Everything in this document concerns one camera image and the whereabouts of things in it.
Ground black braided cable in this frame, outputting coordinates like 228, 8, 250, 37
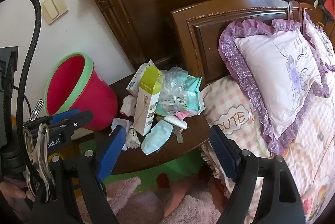
0, 0, 42, 130

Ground white shuttlecock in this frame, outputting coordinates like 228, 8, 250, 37
125, 128, 140, 150

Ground white tissue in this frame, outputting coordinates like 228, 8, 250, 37
120, 94, 138, 118

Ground purple frilled pillow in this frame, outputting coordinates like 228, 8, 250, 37
218, 18, 330, 156
302, 10, 335, 75

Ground pink checked bed sheet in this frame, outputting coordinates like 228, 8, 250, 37
199, 75, 335, 224

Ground metal spring clip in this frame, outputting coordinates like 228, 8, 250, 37
28, 99, 44, 122
23, 123, 56, 202

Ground red bin with green rim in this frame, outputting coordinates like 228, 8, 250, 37
44, 52, 119, 131

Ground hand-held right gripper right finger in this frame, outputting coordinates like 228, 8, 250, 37
209, 125, 307, 224

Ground yellow-topped white carton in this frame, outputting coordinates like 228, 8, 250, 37
133, 66, 164, 136

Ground clear plastic tray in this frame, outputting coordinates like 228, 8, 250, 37
111, 117, 133, 135

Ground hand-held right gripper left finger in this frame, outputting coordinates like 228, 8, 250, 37
31, 125, 128, 224

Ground clear plastic bag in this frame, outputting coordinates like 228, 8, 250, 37
157, 66, 191, 109

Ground blue face mask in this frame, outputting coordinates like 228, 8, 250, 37
140, 119, 174, 156

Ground teal wet wipes pack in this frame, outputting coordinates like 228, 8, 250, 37
156, 75, 206, 117

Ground white blue cardboard box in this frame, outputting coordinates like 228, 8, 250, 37
126, 60, 155, 97

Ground white tube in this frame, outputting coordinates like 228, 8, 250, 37
164, 115, 187, 130

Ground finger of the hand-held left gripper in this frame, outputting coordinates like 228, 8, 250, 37
50, 108, 94, 133

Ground beige wall switch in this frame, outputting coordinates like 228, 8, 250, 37
40, 0, 69, 26

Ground small foil sachet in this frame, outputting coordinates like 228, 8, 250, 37
174, 128, 185, 143

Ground person's left hand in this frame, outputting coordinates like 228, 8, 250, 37
0, 179, 36, 201

